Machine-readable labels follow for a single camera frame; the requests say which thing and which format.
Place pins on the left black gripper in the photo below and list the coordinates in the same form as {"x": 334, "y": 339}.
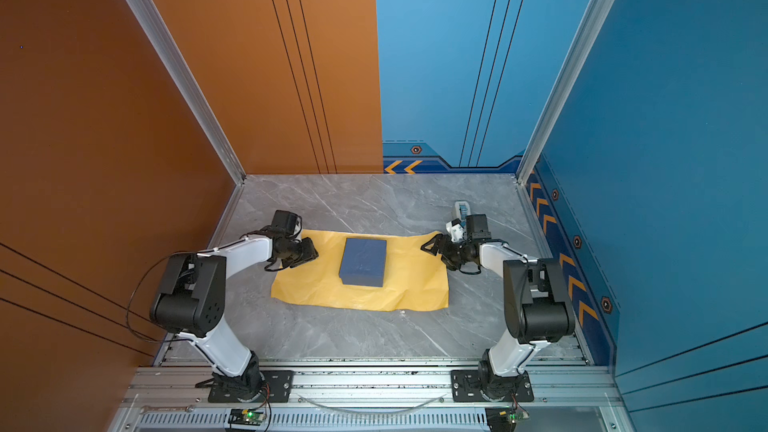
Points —
{"x": 310, "y": 249}

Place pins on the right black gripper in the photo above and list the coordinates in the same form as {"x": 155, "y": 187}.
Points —
{"x": 447, "y": 240}

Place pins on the yellow orange wrapping paper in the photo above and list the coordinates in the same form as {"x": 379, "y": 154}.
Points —
{"x": 414, "y": 280}

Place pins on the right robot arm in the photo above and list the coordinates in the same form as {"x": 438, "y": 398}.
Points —
{"x": 537, "y": 310}

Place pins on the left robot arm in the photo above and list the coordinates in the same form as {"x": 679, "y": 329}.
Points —
{"x": 190, "y": 304}

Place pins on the white tape dispenser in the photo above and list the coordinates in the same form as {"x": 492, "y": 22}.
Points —
{"x": 462, "y": 209}

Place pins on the left green circuit board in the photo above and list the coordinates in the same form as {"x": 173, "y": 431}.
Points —
{"x": 247, "y": 418}

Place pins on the green circuit board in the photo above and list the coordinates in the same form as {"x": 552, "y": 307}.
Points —
{"x": 501, "y": 420}
{"x": 247, "y": 418}

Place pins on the right green circuit board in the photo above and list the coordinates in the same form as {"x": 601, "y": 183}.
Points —
{"x": 501, "y": 420}

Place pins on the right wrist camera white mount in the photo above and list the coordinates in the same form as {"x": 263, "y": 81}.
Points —
{"x": 473, "y": 228}

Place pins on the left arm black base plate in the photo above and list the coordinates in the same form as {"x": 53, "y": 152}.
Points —
{"x": 274, "y": 386}

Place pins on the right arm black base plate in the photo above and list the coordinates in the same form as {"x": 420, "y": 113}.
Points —
{"x": 477, "y": 386}

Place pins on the aluminium front rail frame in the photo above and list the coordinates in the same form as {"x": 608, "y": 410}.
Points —
{"x": 384, "y": 395}

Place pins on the left aluminium corner post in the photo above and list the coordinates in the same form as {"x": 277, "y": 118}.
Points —
{"x": 165, "y": 46}

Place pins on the aluminium corner post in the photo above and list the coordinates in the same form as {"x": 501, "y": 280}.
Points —
{"x": 586, "y": 34}
{"x": 165, "y": 46}

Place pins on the right aluminium corner post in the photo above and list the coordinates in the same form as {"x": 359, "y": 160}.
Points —
{"x": 586, "y": 34}

